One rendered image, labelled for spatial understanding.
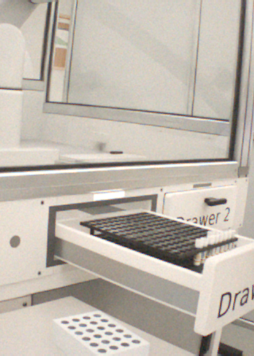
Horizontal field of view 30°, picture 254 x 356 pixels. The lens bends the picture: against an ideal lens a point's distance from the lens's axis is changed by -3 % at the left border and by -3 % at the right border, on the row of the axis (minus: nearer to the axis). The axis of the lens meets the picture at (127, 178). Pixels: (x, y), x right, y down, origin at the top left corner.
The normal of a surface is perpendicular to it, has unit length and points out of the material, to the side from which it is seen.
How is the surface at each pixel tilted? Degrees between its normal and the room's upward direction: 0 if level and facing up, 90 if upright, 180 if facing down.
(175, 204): 90
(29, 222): 90
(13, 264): 90
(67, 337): 90
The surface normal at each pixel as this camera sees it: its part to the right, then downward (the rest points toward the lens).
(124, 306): 0.73, 0.17
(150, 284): -0.68, 0.05
